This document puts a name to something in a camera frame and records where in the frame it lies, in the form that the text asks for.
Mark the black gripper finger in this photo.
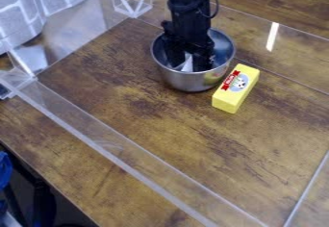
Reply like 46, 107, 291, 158
161, 37, 184, 68
191, 44, 213, 72

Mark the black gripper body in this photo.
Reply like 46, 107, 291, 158
161, 0, 213, 53

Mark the white and blue toy fish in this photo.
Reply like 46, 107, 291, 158
175, 57, 192, 72

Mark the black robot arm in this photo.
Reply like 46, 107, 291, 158
160, 0, 213, 72

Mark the silver metal pot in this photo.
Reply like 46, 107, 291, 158
149, 28, 235, 92

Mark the blue object at edge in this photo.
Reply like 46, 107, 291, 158
0, 152, 13, 217

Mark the yellow butter block toy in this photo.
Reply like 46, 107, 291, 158
212, 63, 259, 114

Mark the clear acrylic barrier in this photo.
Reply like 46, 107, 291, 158
0, 0, 329, 227

